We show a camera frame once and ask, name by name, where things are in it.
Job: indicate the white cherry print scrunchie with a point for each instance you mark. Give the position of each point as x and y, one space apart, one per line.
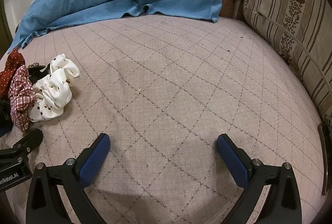
54 94

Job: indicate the grey black scrunchie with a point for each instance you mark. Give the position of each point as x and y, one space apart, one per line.
4 112

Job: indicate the red dotted scrunchie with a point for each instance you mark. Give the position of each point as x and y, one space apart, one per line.
11 63

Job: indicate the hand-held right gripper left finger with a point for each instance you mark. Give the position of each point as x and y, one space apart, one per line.
94 159

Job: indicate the red checked scrunchie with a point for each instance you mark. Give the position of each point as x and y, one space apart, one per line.
20 94

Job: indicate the striped floral pillow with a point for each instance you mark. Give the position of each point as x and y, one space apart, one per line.
275 6

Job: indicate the curved metal bar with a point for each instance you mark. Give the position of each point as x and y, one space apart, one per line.
323 161

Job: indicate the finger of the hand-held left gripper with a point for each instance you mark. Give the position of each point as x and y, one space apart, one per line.
28 139

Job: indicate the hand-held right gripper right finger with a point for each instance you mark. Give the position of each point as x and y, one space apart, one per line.
232 159

